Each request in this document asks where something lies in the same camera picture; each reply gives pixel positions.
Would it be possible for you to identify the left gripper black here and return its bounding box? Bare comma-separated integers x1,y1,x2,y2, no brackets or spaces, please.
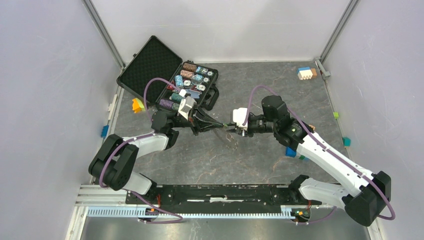
171,101,224,136

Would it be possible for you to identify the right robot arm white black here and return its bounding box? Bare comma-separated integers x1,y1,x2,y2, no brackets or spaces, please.
231,95,396,227

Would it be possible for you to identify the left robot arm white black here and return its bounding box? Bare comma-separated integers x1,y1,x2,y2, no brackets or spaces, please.
88,109,226,204

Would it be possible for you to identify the blue white green brick stack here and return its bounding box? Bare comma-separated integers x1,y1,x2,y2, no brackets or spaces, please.
285,147,309,161

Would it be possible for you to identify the black poker chip case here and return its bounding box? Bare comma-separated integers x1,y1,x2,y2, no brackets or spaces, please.
116,35,219,111

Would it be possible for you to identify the orange yellow green brick stack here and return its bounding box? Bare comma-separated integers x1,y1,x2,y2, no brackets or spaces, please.
132,98,146,114

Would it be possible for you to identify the blue white orange brick stack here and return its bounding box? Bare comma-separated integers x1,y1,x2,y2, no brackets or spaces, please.
297,67,318,80

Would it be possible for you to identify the small blue block left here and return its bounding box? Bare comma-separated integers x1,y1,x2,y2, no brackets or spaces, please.
100,125,109,138

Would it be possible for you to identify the small teal block right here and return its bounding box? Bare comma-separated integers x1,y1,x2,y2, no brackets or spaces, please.
342,136,351,147

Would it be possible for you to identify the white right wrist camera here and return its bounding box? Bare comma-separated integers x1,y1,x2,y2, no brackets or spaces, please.
231,107,248,130

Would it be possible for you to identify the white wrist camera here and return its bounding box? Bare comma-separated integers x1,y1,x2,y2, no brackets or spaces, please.
178,96,196,120
231,107,248,130

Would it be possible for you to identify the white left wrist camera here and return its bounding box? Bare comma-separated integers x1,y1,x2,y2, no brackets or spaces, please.
178,96,196,120

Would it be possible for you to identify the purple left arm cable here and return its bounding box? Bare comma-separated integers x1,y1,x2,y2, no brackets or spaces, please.
98,77,188,189

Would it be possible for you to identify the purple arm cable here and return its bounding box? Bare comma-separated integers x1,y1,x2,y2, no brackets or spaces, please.
245,85,396,221
98,77,188,189

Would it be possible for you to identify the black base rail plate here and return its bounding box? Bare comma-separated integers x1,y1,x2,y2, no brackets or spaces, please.
143,184,309,214

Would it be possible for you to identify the white toothed cable duct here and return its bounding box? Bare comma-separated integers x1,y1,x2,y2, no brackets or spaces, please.
87,206,295,220

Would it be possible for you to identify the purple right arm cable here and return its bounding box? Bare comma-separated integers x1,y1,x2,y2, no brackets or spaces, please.
245,85,396,221

